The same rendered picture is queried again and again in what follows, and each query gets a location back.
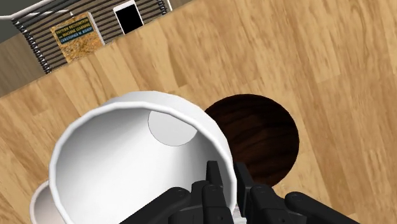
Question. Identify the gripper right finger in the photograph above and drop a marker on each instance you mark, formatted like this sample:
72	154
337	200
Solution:
263	201

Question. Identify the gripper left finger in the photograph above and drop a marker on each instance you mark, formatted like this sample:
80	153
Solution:
212	198

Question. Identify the white cup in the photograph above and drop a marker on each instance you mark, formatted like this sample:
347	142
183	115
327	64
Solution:
118	167

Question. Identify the dark brown round wooden disc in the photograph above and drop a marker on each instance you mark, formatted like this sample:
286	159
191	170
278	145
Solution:
260	136

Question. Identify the white bowl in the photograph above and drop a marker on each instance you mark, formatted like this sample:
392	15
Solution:
42	208

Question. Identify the white tablet with black screen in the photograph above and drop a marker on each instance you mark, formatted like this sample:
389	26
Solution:
128	17

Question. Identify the yellow book with green label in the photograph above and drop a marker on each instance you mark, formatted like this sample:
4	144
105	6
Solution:
77	38

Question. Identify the white curved rail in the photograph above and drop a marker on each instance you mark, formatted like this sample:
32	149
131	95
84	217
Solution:
21	12

